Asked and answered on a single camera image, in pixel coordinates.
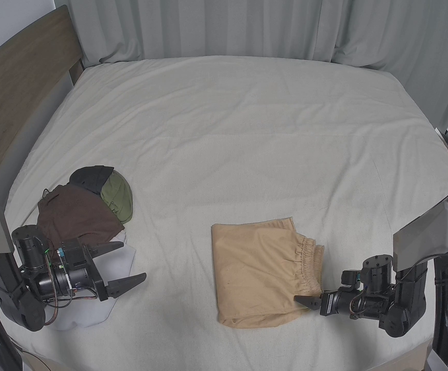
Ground black cable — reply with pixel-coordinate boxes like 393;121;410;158
44;294;101;325
413;254;448;275
13;344;54;371

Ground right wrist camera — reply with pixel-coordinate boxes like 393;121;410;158
341;270;360;288

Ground pale grey-green curtain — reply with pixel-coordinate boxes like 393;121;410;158
330;0;448;130
50;0;336;66

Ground brown garment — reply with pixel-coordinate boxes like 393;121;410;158
37;184;126;252

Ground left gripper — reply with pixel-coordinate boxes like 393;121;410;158
38;241;147;302

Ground green garment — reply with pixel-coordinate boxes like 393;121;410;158
100;170;134;225

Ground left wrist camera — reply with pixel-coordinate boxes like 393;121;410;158
58;239;89;271

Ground black garment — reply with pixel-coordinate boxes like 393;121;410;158
70;165;115;194

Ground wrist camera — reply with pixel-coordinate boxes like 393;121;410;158
341;270;360;288
58;239;89;271

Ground bed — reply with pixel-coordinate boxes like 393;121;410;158
0;5;448;371

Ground white garment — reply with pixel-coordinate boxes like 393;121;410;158
50;232;137;331

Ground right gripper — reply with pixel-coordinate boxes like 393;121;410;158
293;290;365;318

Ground beige shorts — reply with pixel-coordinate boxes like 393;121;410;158
212;217;326;328

